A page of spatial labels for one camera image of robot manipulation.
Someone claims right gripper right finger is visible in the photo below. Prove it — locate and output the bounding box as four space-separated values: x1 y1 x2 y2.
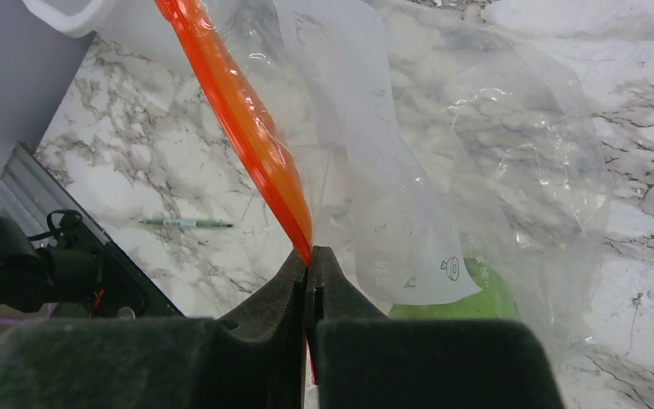
306 246 564 408

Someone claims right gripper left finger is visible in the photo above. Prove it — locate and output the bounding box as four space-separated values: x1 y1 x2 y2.
0 254 307 408

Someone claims green custard apple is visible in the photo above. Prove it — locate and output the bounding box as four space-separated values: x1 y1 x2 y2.
388 258 521 320

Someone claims clear zip bag orange zipper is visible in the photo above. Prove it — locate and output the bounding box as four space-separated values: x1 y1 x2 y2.
100 0 616 409

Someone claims green pen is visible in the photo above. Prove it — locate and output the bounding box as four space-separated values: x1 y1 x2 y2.
140 218 233 229

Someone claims white plastic bin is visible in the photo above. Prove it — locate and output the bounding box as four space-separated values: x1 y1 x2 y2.
23 0 166 37

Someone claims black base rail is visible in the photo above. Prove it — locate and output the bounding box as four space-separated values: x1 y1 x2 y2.
0 141 184 320

